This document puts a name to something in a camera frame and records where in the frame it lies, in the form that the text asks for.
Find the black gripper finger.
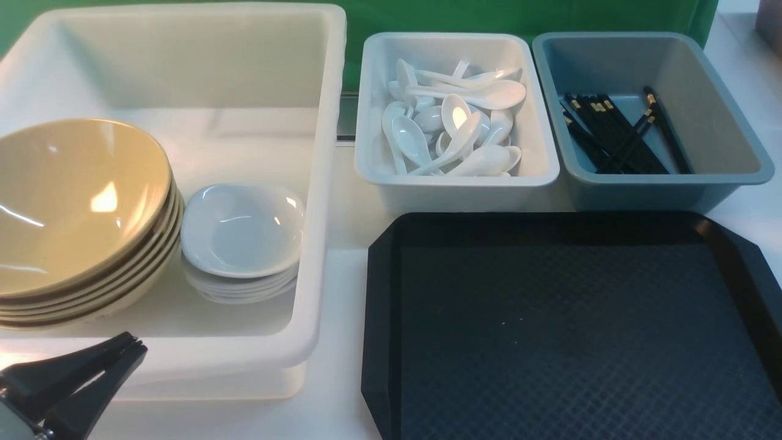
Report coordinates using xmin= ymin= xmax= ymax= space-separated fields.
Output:
xmin=43 ymin=342 xmax=147 ymax=439

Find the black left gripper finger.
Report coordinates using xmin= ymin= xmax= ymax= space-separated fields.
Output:
xmin=2 ymin=332 xmax=139 ymax=422

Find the beige noodle bowl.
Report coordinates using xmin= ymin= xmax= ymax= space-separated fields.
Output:
xmin=1 ymin=118 xmax=173 ymax=299

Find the white square sauce dish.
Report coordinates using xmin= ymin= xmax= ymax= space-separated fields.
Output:
xmin=181 ymin=183 xmax=305 ymax=279

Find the white ceramic soup spoon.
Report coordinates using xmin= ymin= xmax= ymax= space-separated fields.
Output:
xmin=411 ymin=93 xmax=481 ymax=175

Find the black chopstick gold band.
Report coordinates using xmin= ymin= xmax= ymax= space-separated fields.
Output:
xmin=596 ymin=108 xmax=656 ymax=174
xmin=643 ymin=86 xmax=681 ymax=161

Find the bottom stacked beige bowl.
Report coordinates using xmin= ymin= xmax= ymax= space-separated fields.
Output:
xmin=2 ymin=232 xmax=180 ymax=331

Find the stacked beige bowl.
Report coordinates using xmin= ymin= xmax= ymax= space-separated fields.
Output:
xmin=1 ymin=188 xmax=185 ymax=328
xmin=2 ymin=204 xmax=184 ymax=329
xmin=2 ymin=232 xmax=180 ymax=331
xmin=1 ymin=181 xmax=179 ymax=310

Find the top stacked beige bowl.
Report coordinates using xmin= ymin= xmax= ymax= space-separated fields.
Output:
xmin=1 ymin=181 xmax=179 ymax=310

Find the stack of white dishes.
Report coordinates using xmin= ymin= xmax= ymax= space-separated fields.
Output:
xmin=180 ymin=253 xmax=299 ymax=304

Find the large white plastic tub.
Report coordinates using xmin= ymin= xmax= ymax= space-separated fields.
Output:
xmin=2 ymin=2 xmax=347 ymax=400

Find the pile of white spoons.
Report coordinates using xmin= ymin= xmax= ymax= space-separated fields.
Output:
xmin=381 ymin=59 xmax=526 ymax=177

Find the white spoon bin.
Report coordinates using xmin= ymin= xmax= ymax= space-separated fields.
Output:
xmin=354 ymin=32 xmax=560 ymax=215

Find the green backdrop cloth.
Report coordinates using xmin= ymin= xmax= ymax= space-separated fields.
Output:
xmin=0 ymin=0 xmax=722 ymax=92

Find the black serving tray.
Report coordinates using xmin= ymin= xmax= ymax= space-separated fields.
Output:
xmin=360 ymin=211 xmax=781 ymax=439

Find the bundle of black chopsticks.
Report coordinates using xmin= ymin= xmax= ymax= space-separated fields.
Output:
xmin=560 ymin=93 xmax=670 ymax=175

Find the single black chopstick in bin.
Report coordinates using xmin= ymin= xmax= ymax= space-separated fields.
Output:
xmin=653 ymin=97 xmax=693 ymax=175

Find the grey-blue chopstick bin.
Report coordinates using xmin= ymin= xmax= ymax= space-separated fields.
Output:
xmin=532 ymin=32 xmax=775 ymax=213

